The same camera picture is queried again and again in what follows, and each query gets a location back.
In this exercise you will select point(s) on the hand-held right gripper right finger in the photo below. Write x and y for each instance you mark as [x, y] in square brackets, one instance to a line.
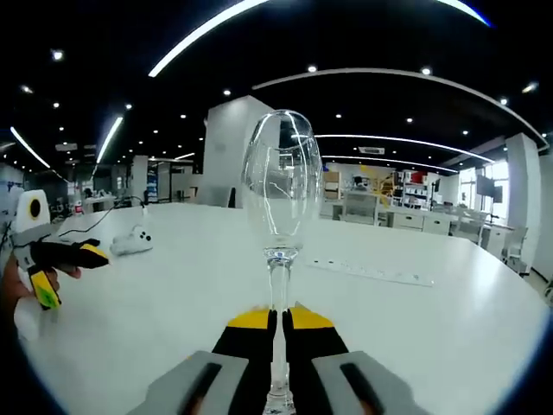
[315, 346]

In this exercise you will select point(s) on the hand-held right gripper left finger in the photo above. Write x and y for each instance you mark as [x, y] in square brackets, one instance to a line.
[242, 346]

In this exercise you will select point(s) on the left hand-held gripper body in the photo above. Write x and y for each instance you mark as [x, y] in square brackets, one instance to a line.
[32, 216]

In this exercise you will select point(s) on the clear stemmed glass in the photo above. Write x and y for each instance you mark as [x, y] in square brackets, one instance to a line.
[278, 281]

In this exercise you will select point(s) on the dark monitor on stand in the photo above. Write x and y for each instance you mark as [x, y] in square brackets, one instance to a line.
[489, 187]

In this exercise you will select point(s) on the person's left hand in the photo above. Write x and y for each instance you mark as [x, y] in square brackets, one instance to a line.
[10, 281]

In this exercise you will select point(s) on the white game controller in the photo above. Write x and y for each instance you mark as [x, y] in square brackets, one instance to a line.
[131, 243]

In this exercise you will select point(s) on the straight ceiling light strip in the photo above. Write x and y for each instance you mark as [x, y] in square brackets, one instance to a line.
[109, 140]
[30, 147]

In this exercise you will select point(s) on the ceiling air conditioner vent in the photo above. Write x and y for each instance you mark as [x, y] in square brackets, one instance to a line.
[66, 147]
[371, 150]

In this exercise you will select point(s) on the white power strip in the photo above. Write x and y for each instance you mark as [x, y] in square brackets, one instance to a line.
[371, 272]

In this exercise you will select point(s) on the row of white office desks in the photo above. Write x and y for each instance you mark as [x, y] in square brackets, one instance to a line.
[415, 220]

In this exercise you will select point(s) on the brown cardboard box stack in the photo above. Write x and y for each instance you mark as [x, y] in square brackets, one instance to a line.
[332, 186]

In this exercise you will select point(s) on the storage shelf with boxes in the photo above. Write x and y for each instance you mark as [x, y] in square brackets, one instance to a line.
[415, 188]

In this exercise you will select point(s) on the white square pillar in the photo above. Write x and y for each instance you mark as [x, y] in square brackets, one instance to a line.
[229, 147]
[523, 181]

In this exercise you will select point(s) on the thin curved ceiling light strip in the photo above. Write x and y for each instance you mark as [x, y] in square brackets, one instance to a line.
[389, 161]
[402, 140]

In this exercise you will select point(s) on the wide curved ceiling light strip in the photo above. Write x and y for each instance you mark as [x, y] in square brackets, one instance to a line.
[203, 32]

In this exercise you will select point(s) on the group of ceiling spot lights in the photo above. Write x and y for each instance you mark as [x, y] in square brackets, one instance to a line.
[425, 70]

